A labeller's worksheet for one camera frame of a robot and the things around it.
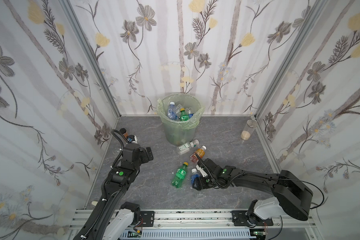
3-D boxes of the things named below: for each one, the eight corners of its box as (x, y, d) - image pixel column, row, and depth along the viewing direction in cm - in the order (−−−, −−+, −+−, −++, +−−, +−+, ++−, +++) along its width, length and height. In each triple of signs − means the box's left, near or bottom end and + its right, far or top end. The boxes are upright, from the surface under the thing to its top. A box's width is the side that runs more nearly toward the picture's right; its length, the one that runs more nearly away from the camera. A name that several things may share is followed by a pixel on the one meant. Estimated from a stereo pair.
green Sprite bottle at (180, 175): (170, 185, 87) (170, 182, 82) (182, 164, 96) (182, 159, 91) (178, 189, 86) (178, 186, 81) (189, 167, 94) (190, 163, 90)
